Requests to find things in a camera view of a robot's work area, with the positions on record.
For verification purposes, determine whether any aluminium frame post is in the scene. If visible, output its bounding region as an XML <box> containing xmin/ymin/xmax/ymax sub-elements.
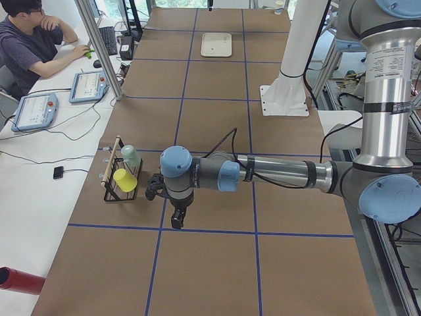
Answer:
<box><xmin>74</xmin><ymin>0</ymin><xmax>123</xmax><ymax>101</ymax></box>

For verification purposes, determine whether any near blue teach pendant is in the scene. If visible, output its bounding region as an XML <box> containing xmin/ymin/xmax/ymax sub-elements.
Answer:
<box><xmin>11</xmin><ymin>93</ymin><xmax>59</xmax><ymax>132</ymax></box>

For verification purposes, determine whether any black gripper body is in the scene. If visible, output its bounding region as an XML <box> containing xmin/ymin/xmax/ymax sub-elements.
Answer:
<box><xmin>169</xmin><ymin>193</ymin><xmax>194</xmax><ymax>220</ymax></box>

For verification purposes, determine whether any white camera stand column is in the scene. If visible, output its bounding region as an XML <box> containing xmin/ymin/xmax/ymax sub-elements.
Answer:
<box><xmin>260</xmin><ymin>0</ymin><xmax>330</xmax><ymax>117</ymax></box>

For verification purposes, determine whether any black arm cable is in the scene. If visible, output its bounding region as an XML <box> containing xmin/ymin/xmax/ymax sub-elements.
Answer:
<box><xmin>200</xmin><ymin>127</ymin><xmax>366</xmax><ymax>189</ymax></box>

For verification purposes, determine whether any black keyboard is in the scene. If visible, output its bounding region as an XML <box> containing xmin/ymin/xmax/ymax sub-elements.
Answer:
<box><xmin>99</xmin><ymin>26</ymin><xmax>118</xmax><ymax>55</ymax></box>

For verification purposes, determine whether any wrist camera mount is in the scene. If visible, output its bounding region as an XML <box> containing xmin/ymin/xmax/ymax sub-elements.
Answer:
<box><xmin>145</xmin><ymin>173</ymin><xmax>167</xmax><ymax>201</ymax></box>

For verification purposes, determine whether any red cylinder bottle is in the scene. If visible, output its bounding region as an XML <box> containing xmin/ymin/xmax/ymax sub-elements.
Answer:
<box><xmin>1</xmin><ymin>267</ymin><xmax>45</xmax><ymax>295</ymax></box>

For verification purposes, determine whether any black computer mouse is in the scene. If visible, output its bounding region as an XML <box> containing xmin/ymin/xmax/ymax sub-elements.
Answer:
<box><xmin>93</xmin><ymin>59</ymin><xmax>102</xmax><ymax>68</ymax></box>

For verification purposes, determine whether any mint green cup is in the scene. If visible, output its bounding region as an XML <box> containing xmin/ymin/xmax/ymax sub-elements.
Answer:
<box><xmin>121</xmin><ymin>145</ymin><xmax>141</xmax><ymax>168</ymax></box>

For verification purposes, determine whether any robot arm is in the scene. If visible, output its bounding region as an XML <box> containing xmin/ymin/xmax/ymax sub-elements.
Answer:
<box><xmin>160</xmin><ymin>1</ymin><xmax>420</xmax><ymax>229</ymax></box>

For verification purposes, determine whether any black wire cup rack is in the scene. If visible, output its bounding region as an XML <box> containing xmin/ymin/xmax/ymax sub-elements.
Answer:
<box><xmin>100</xmin><ymin>136</ymin><xmax>143</xmax><ymax>202</ymax></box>

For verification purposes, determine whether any seated person dark shirt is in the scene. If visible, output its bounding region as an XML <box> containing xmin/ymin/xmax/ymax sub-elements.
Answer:
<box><xmin>1</xmin><ymin>0</ymin><xmax>90</xmax><ymax>95</ymax></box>

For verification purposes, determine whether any yellow cup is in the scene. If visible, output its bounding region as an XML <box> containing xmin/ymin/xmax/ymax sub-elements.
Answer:
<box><xmin>113</xmin><ymin>169</ymin><xmax>137</xmax><ymax>193</ymax></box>

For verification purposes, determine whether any cream rabbit tray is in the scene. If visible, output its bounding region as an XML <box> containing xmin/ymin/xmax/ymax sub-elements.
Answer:
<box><xmin>201</xmin><ymin>32</ymin><xmax>232</xmax><ymax>58</ymax></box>

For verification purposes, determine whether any far blue teach pendant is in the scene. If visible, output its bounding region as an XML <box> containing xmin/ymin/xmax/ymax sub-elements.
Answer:
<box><xmin>69</xmin><ymin>70</ymin><xmax>109</xmax><ymax>103</ymax></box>

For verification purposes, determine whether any blue teach pendant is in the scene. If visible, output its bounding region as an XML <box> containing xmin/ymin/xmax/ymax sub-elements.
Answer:
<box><xmin>11</xmin><ymin>93</ymin><xmax>59</xmax><ymax>132</ymax></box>
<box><xmin>69</xmin><ymin>70</ymin><xmax>109</xmax><ymax>103</ymax></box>

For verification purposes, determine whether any small black box device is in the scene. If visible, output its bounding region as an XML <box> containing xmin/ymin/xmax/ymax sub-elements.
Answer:
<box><xmin>53</xmin><ymin>166</ymin><xmax>64</xmax><ymax>180</ymax></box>

